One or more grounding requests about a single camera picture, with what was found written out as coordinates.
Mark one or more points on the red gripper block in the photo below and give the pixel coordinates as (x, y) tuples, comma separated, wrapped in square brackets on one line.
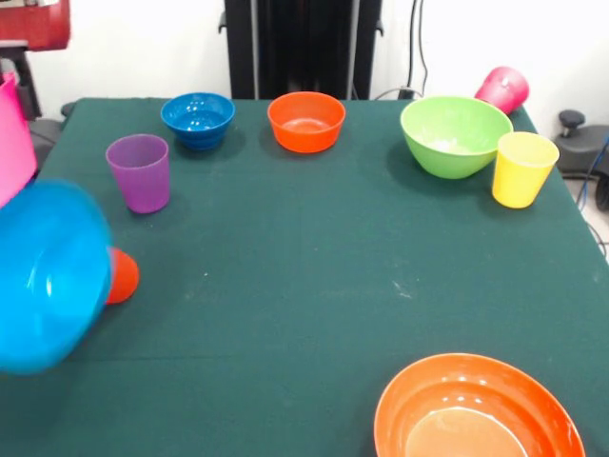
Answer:
[(33, 26)]

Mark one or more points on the large pink bowl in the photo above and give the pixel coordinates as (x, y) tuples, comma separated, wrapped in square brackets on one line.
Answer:
[(14, 143)]

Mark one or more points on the small dark blue bowl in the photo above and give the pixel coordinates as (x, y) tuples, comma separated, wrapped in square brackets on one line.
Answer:
[(197, 121)]

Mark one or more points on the light blue bowl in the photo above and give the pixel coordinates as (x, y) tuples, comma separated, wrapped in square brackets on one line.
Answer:
[(47, 285)]

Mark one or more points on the green bowl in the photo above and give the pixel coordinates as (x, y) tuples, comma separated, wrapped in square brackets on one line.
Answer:
[(454, 138)]

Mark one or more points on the large shallow orange bowl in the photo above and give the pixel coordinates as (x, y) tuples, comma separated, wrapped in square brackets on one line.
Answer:
[(476, 414)]

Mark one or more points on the purple cup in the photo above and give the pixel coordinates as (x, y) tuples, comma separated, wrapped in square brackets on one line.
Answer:
[(140, 176)]

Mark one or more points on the orange cup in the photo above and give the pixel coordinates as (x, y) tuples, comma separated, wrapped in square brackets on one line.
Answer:
[(124, 276)]

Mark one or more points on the small orange bowl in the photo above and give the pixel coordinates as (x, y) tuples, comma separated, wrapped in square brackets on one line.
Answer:
[(304, 128)]

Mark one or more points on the dark green table cloth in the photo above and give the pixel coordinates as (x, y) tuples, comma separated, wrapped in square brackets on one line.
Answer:
[(304, 285)]

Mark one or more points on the pink cup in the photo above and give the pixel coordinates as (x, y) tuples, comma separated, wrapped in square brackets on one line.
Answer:
[(504, 90)]

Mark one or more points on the yellow cup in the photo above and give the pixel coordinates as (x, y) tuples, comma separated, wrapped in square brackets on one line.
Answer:
[(521, 176)]

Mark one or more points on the black pedestal leg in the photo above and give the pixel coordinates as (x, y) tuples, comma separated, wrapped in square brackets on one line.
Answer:
[(580, 152), (47, 133)]

